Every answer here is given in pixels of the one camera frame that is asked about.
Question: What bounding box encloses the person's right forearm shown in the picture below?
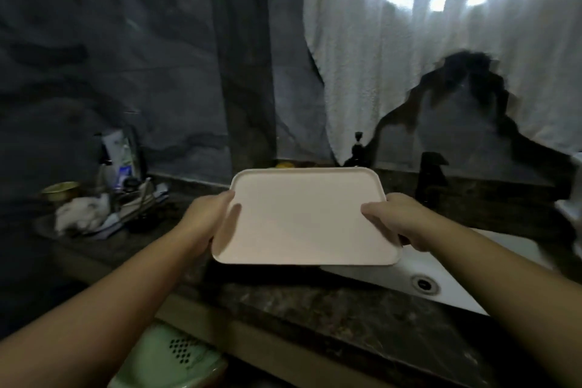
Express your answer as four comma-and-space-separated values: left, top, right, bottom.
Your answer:
423, 215, 582, 388

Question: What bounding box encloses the crumpled white rag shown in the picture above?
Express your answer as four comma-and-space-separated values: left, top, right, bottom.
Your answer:
55, 194, 112, 237

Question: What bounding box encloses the gold cup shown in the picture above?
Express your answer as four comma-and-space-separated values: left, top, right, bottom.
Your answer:
41, 181, 81, 205

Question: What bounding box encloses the white sink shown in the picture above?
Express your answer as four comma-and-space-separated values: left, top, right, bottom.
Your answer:
320, 227, 560, 316

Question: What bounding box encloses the white plastic basket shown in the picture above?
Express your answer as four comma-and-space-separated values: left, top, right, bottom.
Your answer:
555, 151, 582, 261

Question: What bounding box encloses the person's left forearm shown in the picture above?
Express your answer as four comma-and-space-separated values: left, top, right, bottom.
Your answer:
0, 229, 210, 388

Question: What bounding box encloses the white hanging towel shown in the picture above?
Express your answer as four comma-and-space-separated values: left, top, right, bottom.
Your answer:
303, 0, 582, 166

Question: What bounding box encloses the person's left hand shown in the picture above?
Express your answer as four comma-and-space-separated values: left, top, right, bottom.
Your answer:
175, 190, 238, 259

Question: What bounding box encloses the person's right hand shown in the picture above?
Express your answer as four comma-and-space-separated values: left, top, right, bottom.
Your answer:
360, 192, 447, 252

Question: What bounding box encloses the light green plastic bin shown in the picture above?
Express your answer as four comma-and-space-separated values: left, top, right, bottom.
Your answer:
109, 321, 229, 388

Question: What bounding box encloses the beige plastic tray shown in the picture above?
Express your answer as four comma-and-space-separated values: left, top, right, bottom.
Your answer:
211, 167, 403, 267

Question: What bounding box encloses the black faucet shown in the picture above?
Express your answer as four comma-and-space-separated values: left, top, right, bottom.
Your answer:
416, 151, 449, 210

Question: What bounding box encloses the dark soap pump bottle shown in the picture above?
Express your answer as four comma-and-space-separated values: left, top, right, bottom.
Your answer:
346, 131, 372, 169

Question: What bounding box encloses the metal sink drain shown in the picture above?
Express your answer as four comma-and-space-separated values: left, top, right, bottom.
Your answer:
410, 273, 440, 298

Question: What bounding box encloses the white toothpaste tube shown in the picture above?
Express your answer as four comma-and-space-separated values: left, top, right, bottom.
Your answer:
100, 129, 143, 193

